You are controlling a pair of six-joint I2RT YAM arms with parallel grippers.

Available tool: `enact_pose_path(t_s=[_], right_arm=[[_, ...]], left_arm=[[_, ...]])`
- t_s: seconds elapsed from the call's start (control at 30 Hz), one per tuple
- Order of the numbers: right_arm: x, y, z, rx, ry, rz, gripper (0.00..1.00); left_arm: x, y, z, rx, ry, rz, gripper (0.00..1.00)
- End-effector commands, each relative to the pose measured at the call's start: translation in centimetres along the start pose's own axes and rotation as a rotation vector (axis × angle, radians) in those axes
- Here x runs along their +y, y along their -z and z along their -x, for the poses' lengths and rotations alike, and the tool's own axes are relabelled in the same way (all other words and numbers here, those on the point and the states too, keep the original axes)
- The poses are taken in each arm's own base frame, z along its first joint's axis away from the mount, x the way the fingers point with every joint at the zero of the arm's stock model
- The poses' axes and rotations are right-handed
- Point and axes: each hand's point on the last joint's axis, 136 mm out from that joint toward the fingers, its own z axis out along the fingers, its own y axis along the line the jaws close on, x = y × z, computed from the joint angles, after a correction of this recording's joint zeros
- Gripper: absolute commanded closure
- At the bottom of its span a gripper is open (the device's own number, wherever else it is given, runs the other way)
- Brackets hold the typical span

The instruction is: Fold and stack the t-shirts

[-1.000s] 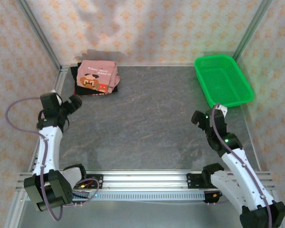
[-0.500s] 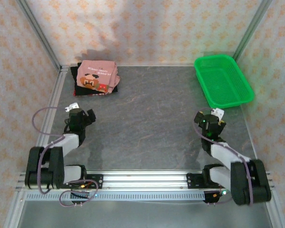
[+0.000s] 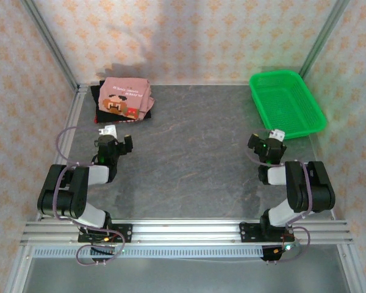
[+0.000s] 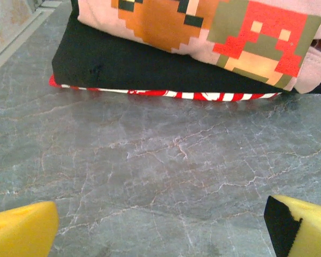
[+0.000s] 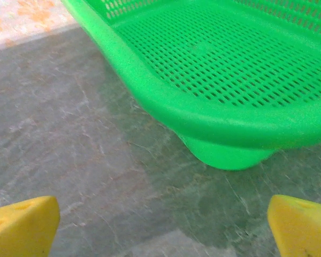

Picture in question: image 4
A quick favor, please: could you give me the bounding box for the black folded t-shirt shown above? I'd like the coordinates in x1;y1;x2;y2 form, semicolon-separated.
51;0;321;95

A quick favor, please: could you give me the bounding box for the aluminium table side rail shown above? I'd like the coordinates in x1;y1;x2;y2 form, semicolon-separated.
0;0;62;80

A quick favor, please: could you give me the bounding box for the pink t-shirt with pixel print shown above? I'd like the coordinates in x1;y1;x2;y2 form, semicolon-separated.
77;0;321;94

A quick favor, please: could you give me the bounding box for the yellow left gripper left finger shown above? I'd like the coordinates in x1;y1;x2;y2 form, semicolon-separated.
0;201;60;257

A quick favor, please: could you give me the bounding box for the red and white folded t-shirt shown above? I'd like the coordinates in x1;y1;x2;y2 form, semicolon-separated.
48;74;283;102

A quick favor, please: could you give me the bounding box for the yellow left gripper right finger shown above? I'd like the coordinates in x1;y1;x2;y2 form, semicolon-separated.
264;194;321;257

